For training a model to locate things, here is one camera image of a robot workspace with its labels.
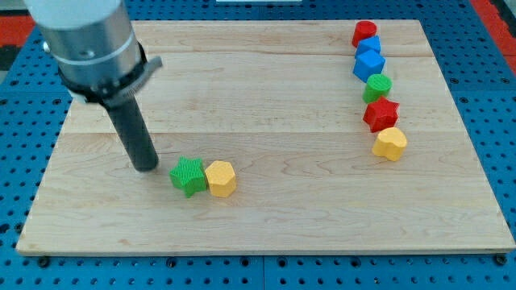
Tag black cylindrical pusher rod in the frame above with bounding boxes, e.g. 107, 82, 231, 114
103, 97, 159, 172

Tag green star block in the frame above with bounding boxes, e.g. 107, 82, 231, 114
169, 156, 207, 198

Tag yellow hexagon block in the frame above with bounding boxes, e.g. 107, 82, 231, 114
205, 160, 237, 197

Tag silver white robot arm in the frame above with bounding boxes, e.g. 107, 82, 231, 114
24, 0, 162, 172

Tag red star block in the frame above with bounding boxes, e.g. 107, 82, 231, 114
363, 96, 400, 133

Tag yellow heart block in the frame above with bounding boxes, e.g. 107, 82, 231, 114
372, 127, 408, 161

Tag wooden board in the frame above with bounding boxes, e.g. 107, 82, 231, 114
17, 20, 515, 256

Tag blue cube block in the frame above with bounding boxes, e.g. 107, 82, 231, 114
352, 50, 386, 83

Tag red cylinder block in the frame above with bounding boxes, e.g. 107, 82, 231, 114
352, 20, 377, 48

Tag green cylinder block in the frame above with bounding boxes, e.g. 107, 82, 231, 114
362, 74, 393, 104

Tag blue pentagon block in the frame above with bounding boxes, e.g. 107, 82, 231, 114
355, 35, 381, 56

